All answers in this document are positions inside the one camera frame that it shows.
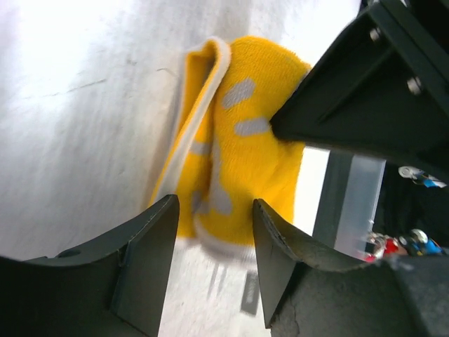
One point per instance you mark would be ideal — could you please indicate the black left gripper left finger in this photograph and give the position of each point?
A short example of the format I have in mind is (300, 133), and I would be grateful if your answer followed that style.
(113, 285)

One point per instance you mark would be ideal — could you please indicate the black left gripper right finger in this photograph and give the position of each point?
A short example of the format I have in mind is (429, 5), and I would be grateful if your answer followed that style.
(310, 289)

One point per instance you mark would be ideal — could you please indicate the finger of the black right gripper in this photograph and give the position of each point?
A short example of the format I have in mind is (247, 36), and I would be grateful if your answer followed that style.
(380, 89)

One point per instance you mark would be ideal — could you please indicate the grey yellow towel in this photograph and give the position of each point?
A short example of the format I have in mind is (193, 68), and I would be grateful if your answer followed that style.
(223, 154)

